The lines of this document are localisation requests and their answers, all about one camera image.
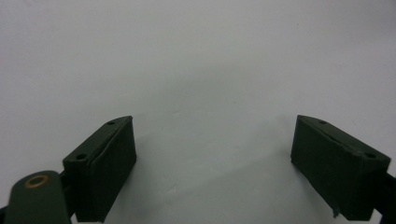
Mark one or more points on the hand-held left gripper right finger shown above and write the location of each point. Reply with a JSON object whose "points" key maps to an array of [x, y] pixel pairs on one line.
{"points": [[336, 168]]}

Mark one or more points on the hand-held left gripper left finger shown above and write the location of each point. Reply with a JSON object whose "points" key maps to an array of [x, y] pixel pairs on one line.
{"points": [[99, 174]]}

